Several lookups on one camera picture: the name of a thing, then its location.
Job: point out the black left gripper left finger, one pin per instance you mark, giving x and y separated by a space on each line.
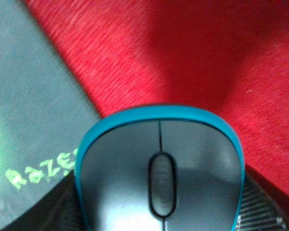
58 210

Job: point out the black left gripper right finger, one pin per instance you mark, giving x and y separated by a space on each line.
264 207

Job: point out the grey blue wireless mouse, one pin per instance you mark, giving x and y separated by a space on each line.
160 168

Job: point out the black green Razer mouse pad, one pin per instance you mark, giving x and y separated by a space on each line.
44 113

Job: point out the red tablecloth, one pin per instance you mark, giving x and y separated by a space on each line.
230 57

